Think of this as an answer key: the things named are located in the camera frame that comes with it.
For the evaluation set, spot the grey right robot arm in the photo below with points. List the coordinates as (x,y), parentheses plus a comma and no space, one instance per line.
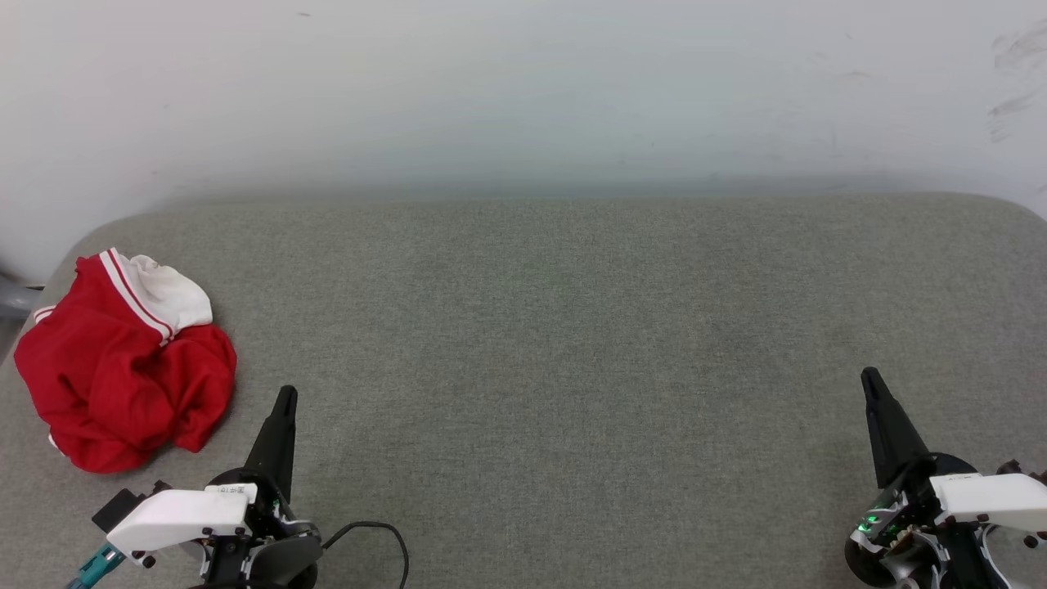
(973,564)

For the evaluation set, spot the grey metal pipe frame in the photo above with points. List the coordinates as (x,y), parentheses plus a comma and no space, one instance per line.
(12,298)

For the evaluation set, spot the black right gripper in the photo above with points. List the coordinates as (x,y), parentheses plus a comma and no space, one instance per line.
(908,523)

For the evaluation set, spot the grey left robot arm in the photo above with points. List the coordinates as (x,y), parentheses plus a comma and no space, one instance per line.
(282,564)

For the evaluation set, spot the red and white jersey shirt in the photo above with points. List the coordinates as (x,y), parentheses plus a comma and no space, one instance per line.
(123,376)

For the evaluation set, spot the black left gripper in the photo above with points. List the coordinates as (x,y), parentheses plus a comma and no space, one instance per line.
(274,515)

